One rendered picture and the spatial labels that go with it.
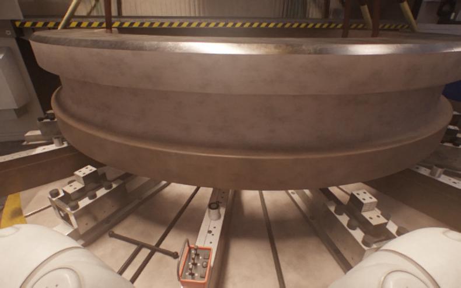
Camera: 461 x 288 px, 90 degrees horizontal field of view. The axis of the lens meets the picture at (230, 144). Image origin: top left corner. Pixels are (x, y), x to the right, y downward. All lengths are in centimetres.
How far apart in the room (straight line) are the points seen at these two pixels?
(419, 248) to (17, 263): 66
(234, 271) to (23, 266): 153
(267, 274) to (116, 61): 171
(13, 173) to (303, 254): 283
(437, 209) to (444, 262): 232
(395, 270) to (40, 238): 58
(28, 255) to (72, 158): 264
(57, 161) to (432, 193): 372
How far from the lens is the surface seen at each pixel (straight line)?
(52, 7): 463
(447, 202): 280
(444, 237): 59
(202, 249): 139
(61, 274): 43
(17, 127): 545
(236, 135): 155
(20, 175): 319
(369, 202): 184
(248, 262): 194
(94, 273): 44
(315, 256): 207
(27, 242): 55
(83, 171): 218
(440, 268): 53
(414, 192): 284
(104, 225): 233
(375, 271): 45
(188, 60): 134
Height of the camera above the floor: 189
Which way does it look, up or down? 28 degrees down
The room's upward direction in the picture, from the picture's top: 1 degrees clockwise
